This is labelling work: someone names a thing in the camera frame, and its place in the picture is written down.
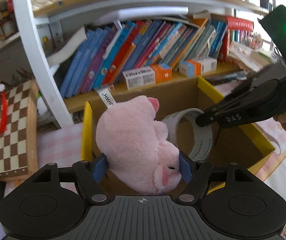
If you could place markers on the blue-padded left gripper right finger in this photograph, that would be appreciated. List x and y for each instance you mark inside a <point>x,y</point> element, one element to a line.
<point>196,175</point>

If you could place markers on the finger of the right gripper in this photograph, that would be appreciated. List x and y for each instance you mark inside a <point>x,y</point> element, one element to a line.
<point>215,118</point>

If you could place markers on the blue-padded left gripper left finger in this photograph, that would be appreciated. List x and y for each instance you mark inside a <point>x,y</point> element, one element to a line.
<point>88,176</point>

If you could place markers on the clear tape roll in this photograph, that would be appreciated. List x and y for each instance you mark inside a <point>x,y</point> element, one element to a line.
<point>194,141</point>

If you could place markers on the pink plush pig toy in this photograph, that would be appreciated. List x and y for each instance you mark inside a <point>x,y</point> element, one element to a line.
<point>136,147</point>

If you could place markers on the yellow cardboard box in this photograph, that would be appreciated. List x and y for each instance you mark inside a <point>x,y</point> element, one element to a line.
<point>245,145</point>

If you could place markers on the stack of papers and books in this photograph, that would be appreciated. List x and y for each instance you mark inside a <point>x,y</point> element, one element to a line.
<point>247,58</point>

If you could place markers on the pink checkered tablecloth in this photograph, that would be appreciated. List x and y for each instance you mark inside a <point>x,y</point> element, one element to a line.
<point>63,146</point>

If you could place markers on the wooden chess board box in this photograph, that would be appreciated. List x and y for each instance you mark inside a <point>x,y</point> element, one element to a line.
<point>18,151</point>

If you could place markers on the red book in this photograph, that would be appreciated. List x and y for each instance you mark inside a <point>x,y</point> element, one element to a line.
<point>235,24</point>

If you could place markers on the white orange medicine box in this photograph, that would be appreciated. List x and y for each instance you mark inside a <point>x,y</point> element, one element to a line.
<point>154,74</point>

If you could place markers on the red tassel ornament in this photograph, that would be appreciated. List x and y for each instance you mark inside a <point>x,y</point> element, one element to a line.
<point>4,109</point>

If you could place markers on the row of books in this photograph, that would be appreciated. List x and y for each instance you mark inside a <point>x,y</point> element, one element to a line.
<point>99,56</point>

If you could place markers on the white bookshelf frame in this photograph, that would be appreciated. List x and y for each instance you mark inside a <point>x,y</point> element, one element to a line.
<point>65,17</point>

